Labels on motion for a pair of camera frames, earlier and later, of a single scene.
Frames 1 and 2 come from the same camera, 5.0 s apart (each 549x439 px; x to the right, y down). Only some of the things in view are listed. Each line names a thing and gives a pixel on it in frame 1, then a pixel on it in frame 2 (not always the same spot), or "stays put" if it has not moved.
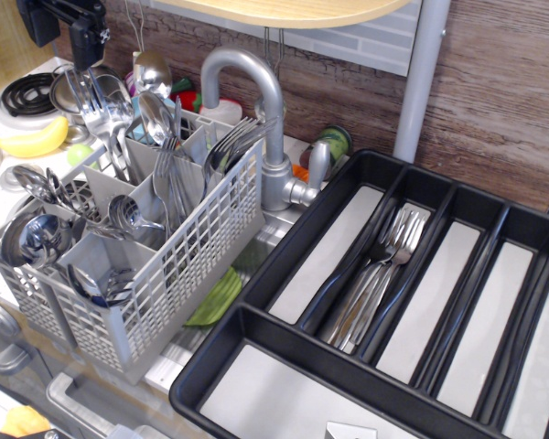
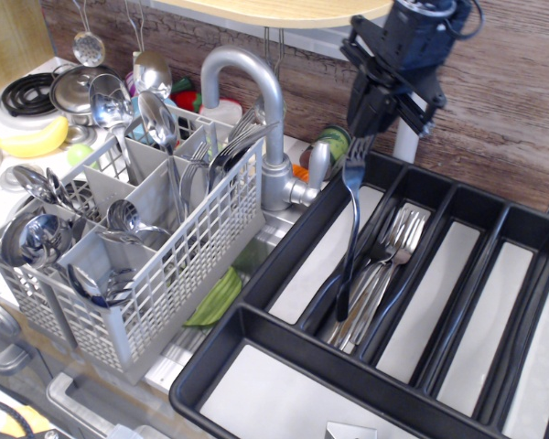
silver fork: x=97 y=116 -> x=352 y=167
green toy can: x=339 y=138 stays put
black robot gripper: x=85 y=18 -> x=396 y=63
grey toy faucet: x=278 y=187 stays put
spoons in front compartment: x=116 y=287 stays put
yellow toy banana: x=39 y=142 stays put
